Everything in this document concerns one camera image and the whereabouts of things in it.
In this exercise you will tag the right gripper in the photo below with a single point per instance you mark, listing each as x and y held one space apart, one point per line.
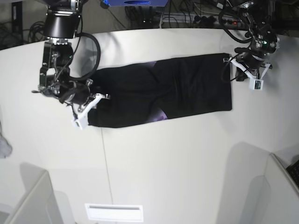
77 92

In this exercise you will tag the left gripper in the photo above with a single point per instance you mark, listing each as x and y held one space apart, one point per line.
248 62

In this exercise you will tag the black T-shirt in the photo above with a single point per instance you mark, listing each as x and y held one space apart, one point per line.
167 89

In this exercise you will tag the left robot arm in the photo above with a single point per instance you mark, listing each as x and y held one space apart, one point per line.
262 40

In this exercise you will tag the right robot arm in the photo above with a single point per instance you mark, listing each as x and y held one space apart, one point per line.
64 22

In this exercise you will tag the white power strip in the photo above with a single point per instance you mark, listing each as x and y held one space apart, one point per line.
200 21

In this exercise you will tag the grey cloth at edge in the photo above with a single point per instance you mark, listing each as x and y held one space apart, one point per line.
5 148

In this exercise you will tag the black keyboard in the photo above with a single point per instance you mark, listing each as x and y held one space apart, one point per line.
293 171

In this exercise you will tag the blue box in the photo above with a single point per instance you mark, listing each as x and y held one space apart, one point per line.
135 3

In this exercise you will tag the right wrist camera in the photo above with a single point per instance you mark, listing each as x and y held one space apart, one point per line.
81 123

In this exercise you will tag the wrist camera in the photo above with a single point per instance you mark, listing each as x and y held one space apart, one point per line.
81 123
256 84

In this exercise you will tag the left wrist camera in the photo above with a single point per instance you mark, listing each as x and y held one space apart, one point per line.
256 84

